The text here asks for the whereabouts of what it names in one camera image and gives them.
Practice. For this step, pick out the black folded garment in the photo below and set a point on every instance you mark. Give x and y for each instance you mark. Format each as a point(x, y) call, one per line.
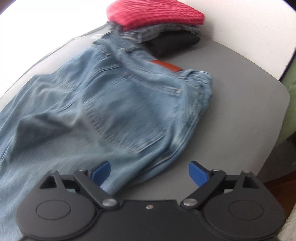
point(170, 42)

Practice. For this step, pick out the blue denim jeans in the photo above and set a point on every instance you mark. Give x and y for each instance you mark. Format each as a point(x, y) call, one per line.
point(111, 102)

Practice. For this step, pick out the dark plaid folded garment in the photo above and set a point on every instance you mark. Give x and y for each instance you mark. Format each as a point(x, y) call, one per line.
point(150, 32)

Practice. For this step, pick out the red checkered folded garment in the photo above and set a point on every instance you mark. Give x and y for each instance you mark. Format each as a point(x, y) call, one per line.
point(136, 14)

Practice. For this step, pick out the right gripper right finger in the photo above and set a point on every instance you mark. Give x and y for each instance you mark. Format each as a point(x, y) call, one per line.
point(208, 183)

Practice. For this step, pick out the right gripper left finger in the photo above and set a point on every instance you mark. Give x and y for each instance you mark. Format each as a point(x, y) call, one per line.
point(89, 182)

